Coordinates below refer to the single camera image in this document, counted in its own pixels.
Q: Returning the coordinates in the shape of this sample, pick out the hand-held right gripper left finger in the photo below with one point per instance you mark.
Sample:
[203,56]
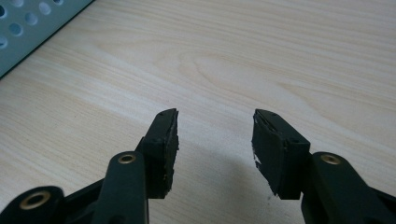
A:
[160,149]

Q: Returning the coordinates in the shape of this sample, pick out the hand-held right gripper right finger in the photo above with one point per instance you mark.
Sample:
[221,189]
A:
[277,152]

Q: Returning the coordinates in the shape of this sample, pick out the light blue perforated basket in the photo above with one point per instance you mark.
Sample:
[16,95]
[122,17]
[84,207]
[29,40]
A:
[29,29]

